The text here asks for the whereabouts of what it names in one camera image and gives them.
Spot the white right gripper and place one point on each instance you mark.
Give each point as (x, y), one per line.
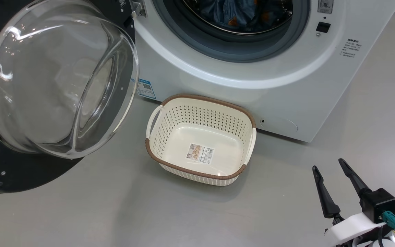
(351, 230)

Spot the blue cartoon print garment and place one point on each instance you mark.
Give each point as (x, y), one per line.
(225, 13)

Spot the black glass washing machine door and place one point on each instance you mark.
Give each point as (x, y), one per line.
(29, 171)

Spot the white front-load washing machine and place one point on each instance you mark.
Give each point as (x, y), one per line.
(286, 89)

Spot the basket product label sticker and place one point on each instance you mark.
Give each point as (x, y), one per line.
(200, 153)

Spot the cream perforated laundry basket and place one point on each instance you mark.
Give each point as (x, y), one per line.
(197, 120)

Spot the metal door hinge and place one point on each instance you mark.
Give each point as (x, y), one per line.
(137, 8)

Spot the grey warning sticker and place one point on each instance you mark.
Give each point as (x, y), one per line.
(325, 6)

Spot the blue energy label sticker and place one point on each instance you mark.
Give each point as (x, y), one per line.
(146, 88)

